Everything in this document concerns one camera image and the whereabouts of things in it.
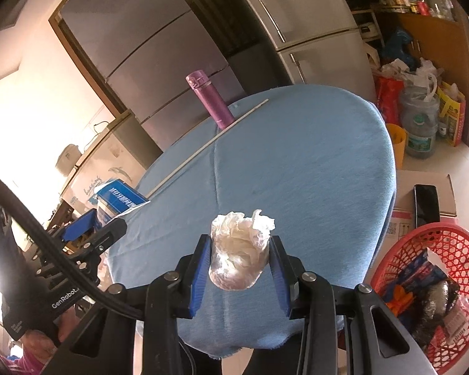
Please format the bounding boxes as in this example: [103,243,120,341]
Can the red bag on floor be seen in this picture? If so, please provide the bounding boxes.
[374,76,404,125]

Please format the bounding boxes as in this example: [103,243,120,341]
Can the black plastic bag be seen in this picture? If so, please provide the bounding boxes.
[411,278,460,350]

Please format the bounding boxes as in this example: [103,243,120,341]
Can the blue crushed carton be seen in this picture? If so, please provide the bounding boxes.
[95,179,148,226]

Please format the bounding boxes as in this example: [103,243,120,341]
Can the black smartphone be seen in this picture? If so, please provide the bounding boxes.
[413,184,441,228]

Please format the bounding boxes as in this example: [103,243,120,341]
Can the large clear water jug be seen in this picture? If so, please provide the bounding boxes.
[399,86,440,159]

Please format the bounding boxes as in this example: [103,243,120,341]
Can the cardboard box on floor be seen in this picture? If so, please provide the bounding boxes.
[382,169,458,251]

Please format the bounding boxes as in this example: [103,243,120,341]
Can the silver two-door refrigerator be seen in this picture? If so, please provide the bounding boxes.
[245,0,375,101]

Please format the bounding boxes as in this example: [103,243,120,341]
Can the person's left hand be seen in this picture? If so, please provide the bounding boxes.
[22,307,79,364]

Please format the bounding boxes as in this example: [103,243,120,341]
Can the white tissue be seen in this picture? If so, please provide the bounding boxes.
[209,209,275,291]

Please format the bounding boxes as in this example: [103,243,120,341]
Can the blue plastic bag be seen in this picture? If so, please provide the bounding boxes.
[396,248,447,294]

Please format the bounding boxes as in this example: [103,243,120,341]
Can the purple thermos bottle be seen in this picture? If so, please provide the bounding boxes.
[185,69,235,130]

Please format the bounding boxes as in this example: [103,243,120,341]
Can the blue tablecloth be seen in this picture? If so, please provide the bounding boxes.
[106,83,398,360]

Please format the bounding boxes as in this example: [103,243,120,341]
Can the grey multi-door refrigerator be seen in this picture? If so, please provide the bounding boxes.
[61,0,245,149]

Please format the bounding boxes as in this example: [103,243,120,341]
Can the white chest freezer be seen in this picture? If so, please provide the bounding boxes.
[61,110,163,214]

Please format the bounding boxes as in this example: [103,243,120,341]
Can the red mesh waste basket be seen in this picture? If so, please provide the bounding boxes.
[370,222,469,374]

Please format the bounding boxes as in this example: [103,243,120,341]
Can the white medicine box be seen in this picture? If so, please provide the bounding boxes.
[443,301,468,344]

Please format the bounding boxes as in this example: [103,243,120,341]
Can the yellow red paper bag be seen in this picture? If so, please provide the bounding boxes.
[437,81,466,147]

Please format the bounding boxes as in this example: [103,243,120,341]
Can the long white stick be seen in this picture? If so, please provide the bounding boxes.
[146,98,269,200]

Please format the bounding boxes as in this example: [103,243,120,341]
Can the orange snack wrapper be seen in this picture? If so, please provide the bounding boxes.
[386,284,414,317]

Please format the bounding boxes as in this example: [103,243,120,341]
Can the wooden shelf cabinet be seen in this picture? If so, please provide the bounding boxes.
[346,0,469,146]

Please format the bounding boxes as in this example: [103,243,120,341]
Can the black cable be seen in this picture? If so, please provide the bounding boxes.
[0,167,144,319]

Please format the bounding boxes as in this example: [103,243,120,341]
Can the white rice cooker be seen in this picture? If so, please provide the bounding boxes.
[56,144,82,177]

